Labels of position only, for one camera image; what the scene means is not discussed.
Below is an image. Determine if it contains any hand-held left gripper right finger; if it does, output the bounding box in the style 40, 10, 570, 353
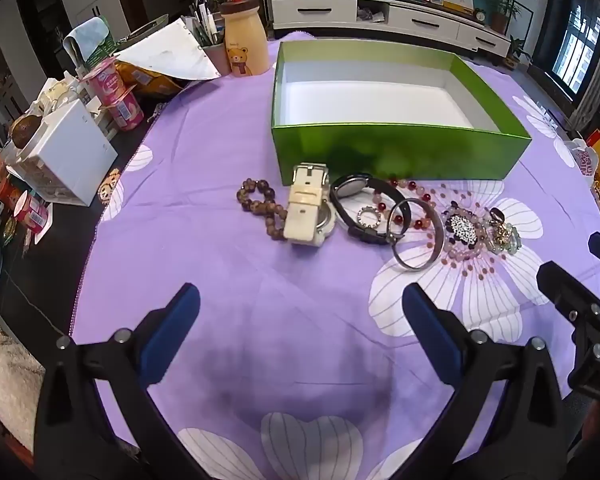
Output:
402, 282, 568, 480

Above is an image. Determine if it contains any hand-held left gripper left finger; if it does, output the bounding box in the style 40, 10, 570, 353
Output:
34, 282, 216, 480

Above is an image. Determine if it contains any gold brooch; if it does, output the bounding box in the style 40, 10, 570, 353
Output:
490, 220, 517, 253

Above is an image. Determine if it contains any pink bead bracelet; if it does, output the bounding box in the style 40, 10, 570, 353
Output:
432, 199, 488, 262

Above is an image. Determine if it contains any silver bangle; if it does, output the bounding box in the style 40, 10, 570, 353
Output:
389, 198, 447, 272

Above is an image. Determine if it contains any red bead bracelet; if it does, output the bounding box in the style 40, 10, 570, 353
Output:
372, 177, 436, 231

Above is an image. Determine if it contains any white wrist watch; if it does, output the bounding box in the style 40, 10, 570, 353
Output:
284, 162, 337, 247

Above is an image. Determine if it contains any green cardboard box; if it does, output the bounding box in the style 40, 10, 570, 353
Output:
271, 40, 532, 183

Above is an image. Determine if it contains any purple floral tablecloth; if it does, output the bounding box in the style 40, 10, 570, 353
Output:
70, 31, 600, 480

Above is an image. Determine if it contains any white paper bag red logo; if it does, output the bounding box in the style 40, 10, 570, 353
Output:
565, 137, 600, 178

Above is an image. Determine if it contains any black white oval brooch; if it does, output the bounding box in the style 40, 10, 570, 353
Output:
442, 212, 483, 248

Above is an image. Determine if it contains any black wrist watch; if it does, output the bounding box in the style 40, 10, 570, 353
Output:
329, 174, 405, 246

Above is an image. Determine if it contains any white fluffy cloth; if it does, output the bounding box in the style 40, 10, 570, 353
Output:
0, 320, 46, 453

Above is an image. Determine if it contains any pink yogurt cup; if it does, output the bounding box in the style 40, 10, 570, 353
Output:
102, 85, 145, 132
80, 57, 126, 113
12, 194, 51, 233

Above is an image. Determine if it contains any white plastic box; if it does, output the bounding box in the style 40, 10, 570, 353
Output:
15, 99, 118, 207

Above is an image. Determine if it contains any window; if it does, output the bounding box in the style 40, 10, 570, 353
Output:
550, 2, 600, 96

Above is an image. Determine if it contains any small potted plant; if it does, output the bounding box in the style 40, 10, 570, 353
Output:
505, 35, 531, 68

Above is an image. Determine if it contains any brown round fruit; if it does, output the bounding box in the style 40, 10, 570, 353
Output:
9, 114, 43, 148

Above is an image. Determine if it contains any yellow snack bag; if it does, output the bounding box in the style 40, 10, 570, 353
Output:
115, 60, 183, 98

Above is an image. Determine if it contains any tall potted plant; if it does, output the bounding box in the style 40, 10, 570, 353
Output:
489, 0, 521, 36

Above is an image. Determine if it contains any white paper sheet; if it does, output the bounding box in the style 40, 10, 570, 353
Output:
115, 17, 221, 82

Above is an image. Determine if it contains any pink pen holder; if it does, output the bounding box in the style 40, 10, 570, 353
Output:
200, 42, 232, 77

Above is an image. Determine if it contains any green carton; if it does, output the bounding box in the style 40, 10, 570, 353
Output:
82, 35, 118, 68

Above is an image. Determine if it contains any cream bear jar brown lid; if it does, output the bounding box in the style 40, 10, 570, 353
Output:
220, 0, 270, 78

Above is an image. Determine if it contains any light blue cloth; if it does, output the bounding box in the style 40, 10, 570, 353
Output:
62, 16, 112, 58

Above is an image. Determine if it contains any white TV cabinet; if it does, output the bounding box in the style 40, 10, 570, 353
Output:
269, 0, 512, 58

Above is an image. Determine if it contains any brown wooden bead bracelet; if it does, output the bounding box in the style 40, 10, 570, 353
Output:
236, 177, 289, 242

